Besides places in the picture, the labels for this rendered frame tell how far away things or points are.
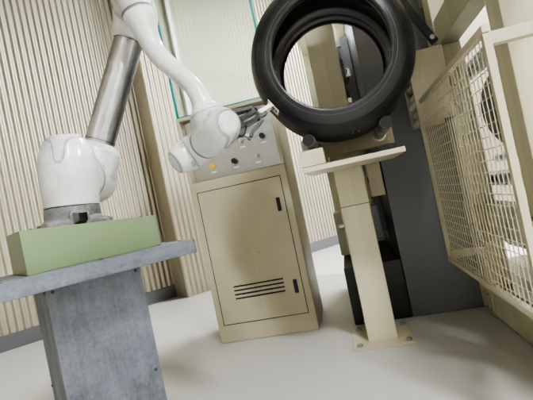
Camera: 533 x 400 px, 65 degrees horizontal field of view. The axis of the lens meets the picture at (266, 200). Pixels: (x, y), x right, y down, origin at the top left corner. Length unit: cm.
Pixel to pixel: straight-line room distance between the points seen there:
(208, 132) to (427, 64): 108
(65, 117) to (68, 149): 292
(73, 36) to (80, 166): 330
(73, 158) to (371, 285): 131
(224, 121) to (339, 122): 52
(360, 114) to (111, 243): 91
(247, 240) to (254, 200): 22
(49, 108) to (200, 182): 219
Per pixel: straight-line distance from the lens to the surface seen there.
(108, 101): 154
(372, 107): 153
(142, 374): 132
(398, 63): 156
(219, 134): 114
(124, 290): 127
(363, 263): 193
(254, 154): 228
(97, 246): 122
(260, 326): 237
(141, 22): 144
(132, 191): 422
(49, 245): 119
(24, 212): 401
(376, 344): 197
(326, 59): 198
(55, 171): 130
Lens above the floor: 70
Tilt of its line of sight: 1 degrees up
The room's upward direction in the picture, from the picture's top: 12 degrees counter-clockwise
